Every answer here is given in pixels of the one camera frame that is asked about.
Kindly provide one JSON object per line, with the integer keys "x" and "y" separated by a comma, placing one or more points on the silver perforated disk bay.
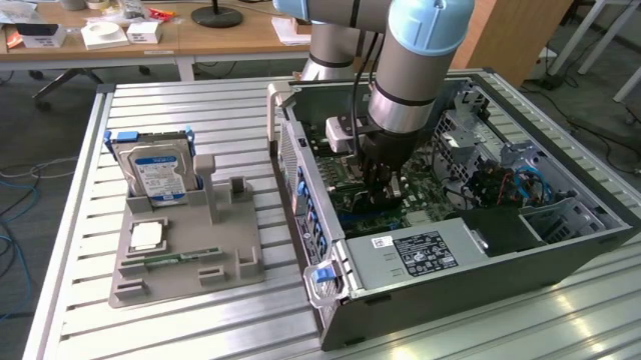
{"x": 464, "y": 144}

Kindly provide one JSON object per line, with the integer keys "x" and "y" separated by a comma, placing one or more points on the CPU socket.
{"x": 348, "y": 170}

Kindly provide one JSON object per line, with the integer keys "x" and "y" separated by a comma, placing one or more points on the silver metal drive bracket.
{"x": 570, "y": 213}

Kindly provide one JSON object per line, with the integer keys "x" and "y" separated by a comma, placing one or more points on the hard disk with blue caddy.
{"x": 155, "y": 176}

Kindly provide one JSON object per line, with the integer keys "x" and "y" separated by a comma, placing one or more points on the low profile graphics card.
{"x": 358, "y": 206}

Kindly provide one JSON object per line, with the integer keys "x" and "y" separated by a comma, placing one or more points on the wooden office desk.
{"x": 69, "y": 54}
{"x": 235, "y": 37}

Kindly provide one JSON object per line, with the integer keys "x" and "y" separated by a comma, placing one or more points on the white square holder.
{"x": 103, "y": 35}

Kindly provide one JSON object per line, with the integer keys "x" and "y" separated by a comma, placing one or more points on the blue expansion slot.
{"x": 344, "y": 217}

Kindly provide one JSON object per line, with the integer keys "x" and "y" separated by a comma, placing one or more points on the blue card retainer clips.
{"x": 302, "y": 187}

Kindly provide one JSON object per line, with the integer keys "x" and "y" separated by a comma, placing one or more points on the green motherboard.
{"x": 424, "y": 195}

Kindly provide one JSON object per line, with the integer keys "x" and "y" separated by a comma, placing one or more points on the grey parts rack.
{"x": 200, "y": 240}

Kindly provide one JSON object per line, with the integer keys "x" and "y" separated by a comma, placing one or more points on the open dark grey PC case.
{"x": 450, "y": 303}

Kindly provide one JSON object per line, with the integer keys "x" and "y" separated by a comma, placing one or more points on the silver chipset heat sink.
{"x": 419, "y": 219}

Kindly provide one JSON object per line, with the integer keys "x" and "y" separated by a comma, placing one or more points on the white paper stack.
{"x": 287, "y": 33}

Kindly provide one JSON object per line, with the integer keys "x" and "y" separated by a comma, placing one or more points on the wooden cabinet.
{"x": 521, "y": 45}

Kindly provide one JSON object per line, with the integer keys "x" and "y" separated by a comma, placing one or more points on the black chair base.
{"x": 55, "y": 84}

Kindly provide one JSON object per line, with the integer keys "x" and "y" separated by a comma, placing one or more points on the grey power supply unit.
{"x": 380, "y": 266}

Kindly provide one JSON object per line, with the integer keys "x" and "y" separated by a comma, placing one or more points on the small white labelled box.
{"x": 144, "y": 32}

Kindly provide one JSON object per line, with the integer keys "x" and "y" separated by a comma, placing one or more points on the black plastic air duct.
{"x": 501, "y": 232}

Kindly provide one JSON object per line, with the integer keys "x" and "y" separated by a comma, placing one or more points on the white paper sheets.
{"x": 12, "y": 17}

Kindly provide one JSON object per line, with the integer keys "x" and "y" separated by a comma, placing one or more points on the dark bag of parts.
{"x": 133, "y": 9}

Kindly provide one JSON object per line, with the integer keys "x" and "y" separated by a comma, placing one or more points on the green RAM stick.
{"x": 167, "y": 258}

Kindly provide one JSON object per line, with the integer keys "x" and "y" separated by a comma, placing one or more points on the white table frame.
{"x": 574, "y": 35}

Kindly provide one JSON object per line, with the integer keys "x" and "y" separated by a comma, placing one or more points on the red orange booklet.
{"x": 13, "y": 39}

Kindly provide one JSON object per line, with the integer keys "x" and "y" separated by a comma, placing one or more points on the silver CPU chip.
{"x": 147, "y": 236}

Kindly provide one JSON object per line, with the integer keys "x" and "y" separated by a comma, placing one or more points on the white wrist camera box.
{"x": 340, "y": 137}

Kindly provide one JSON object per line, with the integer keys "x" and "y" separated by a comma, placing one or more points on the black power adapter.
{"x": 550, "y": 82}

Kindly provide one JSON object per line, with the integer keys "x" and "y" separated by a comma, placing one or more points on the red packet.
{"x": 163, "y": 14}

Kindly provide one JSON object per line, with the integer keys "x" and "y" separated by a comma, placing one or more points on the black round lamp base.
{"x": 216, "y": 18}

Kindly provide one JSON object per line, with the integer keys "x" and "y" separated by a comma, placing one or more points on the white box black top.
{"x": 42, "y": 40}

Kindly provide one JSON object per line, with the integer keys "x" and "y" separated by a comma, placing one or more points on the grey cup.
{"x": 72, "y": 4}

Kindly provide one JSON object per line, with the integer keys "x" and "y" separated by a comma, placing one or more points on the blue case latch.
{"x": 322, "y": 273}

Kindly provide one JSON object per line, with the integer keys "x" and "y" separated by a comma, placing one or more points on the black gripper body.
{"x": 390, "y": 150}

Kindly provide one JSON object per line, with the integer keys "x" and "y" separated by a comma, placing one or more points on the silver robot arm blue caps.
{"x": 415, "y": 56}

